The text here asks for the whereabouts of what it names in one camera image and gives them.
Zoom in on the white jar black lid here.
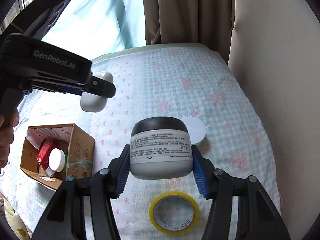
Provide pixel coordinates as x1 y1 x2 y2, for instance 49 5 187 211
130 116 193 180

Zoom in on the brown cardboard box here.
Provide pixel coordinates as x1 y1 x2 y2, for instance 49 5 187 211
20 124 95 190

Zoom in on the floral quilt bedspread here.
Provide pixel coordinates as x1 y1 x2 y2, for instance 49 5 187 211
1 45 280 230

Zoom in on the silver red cream jar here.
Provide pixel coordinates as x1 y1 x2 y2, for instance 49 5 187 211
44 166 55 177

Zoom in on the left hand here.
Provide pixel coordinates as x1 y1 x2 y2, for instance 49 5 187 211
0 109 20 168

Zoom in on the red cosmetic carton box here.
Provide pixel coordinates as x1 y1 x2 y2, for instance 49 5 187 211
36 139 57 170

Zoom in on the white earbuds case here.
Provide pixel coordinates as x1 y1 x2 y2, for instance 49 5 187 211
80 72 113 113

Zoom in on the large green jar white lid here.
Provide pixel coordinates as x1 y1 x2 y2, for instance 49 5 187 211
49 148 66 172

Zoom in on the yellow tape roll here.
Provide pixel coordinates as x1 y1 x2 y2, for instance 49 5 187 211
149 191 200 235

